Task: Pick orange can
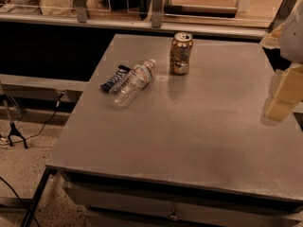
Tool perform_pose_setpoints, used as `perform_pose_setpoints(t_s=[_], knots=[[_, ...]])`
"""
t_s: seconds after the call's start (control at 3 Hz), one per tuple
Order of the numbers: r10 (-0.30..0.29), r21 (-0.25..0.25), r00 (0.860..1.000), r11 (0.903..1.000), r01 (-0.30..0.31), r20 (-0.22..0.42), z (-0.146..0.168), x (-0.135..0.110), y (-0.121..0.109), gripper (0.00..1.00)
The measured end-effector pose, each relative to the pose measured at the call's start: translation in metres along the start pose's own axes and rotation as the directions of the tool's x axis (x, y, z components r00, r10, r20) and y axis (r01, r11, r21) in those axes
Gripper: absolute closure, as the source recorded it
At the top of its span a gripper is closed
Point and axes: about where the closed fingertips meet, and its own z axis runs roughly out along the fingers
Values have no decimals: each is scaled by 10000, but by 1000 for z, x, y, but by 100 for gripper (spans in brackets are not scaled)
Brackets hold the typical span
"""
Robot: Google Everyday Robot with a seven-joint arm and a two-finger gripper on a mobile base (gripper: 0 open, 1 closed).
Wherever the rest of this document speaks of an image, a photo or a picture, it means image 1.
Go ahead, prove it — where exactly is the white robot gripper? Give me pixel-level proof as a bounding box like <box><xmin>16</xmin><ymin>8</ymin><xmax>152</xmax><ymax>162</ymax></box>
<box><xmin>260</xmin><ymin>2</ymin><xmax>303</xmax><ymax>126</ymax></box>

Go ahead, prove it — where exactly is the orange soda can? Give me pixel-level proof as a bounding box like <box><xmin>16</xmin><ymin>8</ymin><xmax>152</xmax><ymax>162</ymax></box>
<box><xmin>169</xmin><ymin>32</ymin><xmax>193</xmax><ymax>75</ymax></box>

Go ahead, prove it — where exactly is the brown pegboard tray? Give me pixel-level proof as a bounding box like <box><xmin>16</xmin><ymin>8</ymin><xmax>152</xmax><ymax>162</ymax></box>
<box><xmin>164</xmin><ymin>0</ymin><xmax>237</xmax><ymax>18</ymax></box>

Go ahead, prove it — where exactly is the clear plastic water bottle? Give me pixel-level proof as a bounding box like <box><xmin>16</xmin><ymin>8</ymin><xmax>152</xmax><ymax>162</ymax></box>
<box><xmin>109</xmin><ymin>60</ymin><xmax>156</xmax><ymax>107</ymax></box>

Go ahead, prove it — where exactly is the dark blue snack wrapper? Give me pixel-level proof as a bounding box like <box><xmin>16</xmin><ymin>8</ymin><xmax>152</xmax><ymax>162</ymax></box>
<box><xmin>99</xmin><ymin>64</ymin><xmax>130</xmax><ymax>93</ymax></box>

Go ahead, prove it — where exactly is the grey table drawer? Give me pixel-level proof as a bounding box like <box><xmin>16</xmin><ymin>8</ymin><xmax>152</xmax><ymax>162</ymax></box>
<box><xmin>62</xmin><ymin>182</ymin><xmax>302</xmax><ymax>227</ymax></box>

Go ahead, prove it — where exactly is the black table leg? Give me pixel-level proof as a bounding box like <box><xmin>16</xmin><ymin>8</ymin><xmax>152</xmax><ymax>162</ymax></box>
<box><xmin>20</xmin><ymin>167</ymin><xmax>57</xmax><ymax>227</ymax></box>

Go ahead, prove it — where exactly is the black tripod stand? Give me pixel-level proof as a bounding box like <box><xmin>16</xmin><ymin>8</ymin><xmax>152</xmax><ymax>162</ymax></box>
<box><xmin>0</xmin><ymin>81</ymin><xmax>27</xmax><ymax>148</ymax></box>

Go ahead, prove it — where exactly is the grey metal counter rail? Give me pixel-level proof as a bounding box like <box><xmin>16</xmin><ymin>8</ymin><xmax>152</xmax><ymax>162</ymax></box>
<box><xmin>0</xmin><ymin>13</ymin><xmax>268</xmax><ymax>40</ymax></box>

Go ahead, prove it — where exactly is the black floor cable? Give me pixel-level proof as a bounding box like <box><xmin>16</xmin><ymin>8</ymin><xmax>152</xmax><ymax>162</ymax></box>
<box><xmin>0</xmin><ymin>92</ymin><xmax>67</xmax><ymax>145</ymax></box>

